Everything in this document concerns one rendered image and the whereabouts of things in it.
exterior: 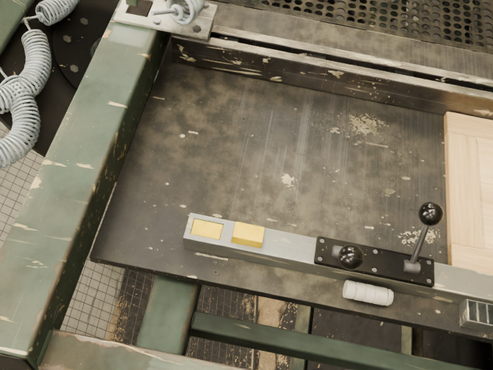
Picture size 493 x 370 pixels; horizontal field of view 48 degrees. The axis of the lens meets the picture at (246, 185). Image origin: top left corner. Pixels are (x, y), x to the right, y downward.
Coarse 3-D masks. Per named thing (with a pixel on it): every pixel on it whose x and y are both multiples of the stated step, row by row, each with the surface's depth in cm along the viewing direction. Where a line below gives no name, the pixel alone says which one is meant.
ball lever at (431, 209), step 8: (424, 208) 85; (432, 208) 85; (440, 208) 85; (424, 216) 85; (432, 216) 84; (440, 216) 85; (424, 224) 87; (432, 224) 85; (424, 232) 87; (424, 240) 88; (416, 248) 89; (416, 256) 89; (408, 264) 90; (416, 264) 90; (408, 272) 90; (416, 272) 90
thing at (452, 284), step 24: (192, 216) 94; (192, 240) 91; (216, 240) 92; (264, 240) 92; (288, 240) 93; (312, 240) 93; (264, 264) 94; (288, 264) 93; (312, 264) 91; (408, 288) 92; (432, 288) 90; (456, 288) 91; (480, 288) 91
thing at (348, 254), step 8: (336, 248) 90; (344, 248) 80; (352, 248) 80; (336, 256) 90; (344, 256) 79; (352, 256) 79; (360, 256) 79; (344, 264) 80; (352, 264) 79; (360, 264) 80
